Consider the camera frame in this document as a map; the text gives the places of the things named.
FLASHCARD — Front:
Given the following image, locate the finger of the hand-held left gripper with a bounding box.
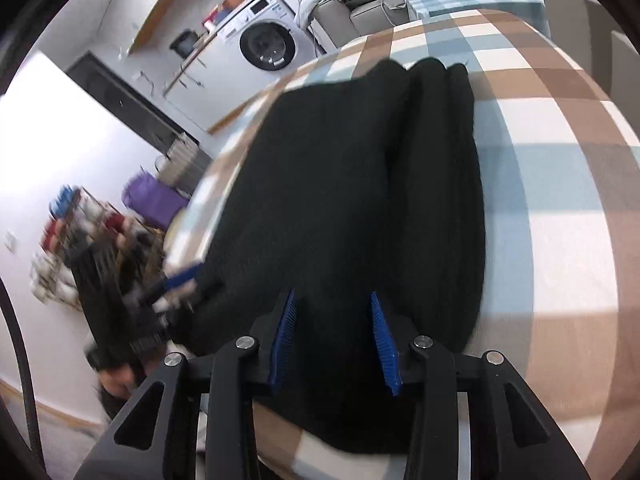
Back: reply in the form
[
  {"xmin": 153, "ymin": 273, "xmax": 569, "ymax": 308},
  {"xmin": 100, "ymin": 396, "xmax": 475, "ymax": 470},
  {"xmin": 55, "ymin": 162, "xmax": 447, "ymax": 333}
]
[{"xmin": 149, "ymin": 262, "xmax": 227, "ymax": 312}]

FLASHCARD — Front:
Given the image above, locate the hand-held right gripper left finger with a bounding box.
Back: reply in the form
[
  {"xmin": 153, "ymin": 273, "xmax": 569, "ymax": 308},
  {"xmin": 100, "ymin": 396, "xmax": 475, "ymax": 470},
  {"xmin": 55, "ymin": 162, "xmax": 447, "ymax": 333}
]
[{"xmin": 74, "ymin": 287, "xmax": 301, "ymax": 480}]

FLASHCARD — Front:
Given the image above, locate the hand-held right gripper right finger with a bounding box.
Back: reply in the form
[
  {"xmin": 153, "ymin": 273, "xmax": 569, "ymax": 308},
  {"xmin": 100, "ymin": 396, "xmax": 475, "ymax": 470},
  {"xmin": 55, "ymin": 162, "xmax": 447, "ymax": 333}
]
[{"xmin": 369, "ymin": 291, "xmax": 592, "ymax": 480}]

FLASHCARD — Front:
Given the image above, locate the black knit sweater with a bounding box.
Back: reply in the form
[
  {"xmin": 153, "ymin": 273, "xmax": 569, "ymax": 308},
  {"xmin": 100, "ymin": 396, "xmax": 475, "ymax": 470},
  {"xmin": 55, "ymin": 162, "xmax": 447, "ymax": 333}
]
[{"xmin": 177, "ymin": 58, "xmax": 489, "ymax": 457}]

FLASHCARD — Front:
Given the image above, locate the person's left hand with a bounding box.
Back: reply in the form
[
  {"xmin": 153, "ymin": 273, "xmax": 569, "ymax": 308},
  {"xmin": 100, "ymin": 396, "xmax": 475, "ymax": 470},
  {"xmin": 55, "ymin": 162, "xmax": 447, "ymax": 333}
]
[{"xmin": 97, "ymin": 364, "xmax": 147, "ymax": 402}]

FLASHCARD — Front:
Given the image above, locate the shoe rack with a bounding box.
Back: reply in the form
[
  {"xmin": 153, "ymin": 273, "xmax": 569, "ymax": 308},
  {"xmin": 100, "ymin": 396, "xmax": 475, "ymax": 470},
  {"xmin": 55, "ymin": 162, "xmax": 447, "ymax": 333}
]
[{"xmin": 29, "ymin": 185, "xmax": 167, "ymax": 312}]

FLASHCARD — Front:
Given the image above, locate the purple bag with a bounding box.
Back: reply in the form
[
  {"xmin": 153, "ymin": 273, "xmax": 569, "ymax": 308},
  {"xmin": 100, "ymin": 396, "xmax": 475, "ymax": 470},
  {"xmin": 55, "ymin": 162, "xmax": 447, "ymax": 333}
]
[{"xmin": 122, "ymin": 172, "xmax": 189, "ymax": 234}]

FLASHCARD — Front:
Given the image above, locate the woven laundry basket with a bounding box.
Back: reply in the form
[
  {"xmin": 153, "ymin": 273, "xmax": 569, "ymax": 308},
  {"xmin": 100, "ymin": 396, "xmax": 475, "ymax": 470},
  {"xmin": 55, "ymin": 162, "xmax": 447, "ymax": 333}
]
[{"xmin": 157, "ymin": 132, "xmax": 212, "ymax": 199}]

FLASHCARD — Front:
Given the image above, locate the black door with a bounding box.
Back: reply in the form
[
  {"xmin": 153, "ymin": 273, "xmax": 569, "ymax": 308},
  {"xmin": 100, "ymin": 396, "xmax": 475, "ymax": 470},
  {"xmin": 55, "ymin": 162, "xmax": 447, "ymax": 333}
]
[{"xmin": 66, "ymin": 50, "xmax": 199, "ymax": 152}]

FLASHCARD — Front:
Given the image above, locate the white cabinet with wooden top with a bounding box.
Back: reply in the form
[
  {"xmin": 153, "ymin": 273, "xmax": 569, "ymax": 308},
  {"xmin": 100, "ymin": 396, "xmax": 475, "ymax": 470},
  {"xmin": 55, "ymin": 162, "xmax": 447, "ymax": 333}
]
[{"xmin": 161, "ymin": 25, "xmax": 262, "ymax": 134}]

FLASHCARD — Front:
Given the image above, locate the black pot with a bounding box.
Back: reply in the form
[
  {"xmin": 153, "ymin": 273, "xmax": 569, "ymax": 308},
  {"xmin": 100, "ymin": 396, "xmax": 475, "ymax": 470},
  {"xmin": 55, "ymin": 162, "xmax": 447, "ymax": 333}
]
[{"xmin": 169, "ymin": 30, "xmax": 199, "ymax": 59}]

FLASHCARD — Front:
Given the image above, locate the plaid blanket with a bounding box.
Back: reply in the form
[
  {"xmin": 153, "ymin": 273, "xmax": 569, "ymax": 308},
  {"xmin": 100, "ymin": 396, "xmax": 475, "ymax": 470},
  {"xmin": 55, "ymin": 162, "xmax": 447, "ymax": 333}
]
[{"xmin": 164, "ymin": 5, "xmax": 640, "ymax": 480}]

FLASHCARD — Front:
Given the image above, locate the white washing machine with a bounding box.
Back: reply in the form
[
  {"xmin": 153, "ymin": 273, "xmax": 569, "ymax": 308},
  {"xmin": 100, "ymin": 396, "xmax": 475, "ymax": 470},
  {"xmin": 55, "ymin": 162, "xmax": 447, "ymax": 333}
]
[{"xmin": 219, "ymin": 0, "xmax": 317, "ymax": 72}]

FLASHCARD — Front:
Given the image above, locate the grey sofa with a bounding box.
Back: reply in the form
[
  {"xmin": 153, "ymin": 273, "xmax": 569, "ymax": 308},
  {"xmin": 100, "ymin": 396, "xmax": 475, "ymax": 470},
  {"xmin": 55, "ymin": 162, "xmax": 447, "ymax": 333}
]
[{"xmin": 294, "ymin": 0, "xmax": 417, "ymax": 55}]

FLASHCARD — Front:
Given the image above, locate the light grey throw blanket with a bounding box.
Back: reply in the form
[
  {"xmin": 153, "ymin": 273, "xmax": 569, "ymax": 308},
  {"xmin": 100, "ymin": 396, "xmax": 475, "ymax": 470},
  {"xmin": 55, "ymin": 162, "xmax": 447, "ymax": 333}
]
[{"xmin": 297, "ymin": 0, "xmax": 362, "ymax": 27}]

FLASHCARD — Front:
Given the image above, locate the blue checked folded blanket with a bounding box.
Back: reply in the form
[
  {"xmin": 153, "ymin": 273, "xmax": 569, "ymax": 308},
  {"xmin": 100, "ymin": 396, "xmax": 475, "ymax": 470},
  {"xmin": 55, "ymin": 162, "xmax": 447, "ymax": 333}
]
[{"xmin": 407, "ymin": 0, "xmax": 547, "ymax": 27}]

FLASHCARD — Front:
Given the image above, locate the black cable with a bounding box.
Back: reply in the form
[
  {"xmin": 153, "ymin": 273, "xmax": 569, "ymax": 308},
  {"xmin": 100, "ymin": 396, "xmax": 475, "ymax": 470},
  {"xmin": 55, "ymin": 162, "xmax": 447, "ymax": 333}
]
[{"xmin": 0, "ymin": 275, "xmax": 49, "ymax": 472}]

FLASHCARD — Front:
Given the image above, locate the beige bed frame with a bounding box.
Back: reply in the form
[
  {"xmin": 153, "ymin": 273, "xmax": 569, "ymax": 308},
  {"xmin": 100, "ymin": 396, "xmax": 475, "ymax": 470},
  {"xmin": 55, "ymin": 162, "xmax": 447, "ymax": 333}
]
[{"xmin": 536, "ymin": 0, "xmax": 602, "ymax": 37}]

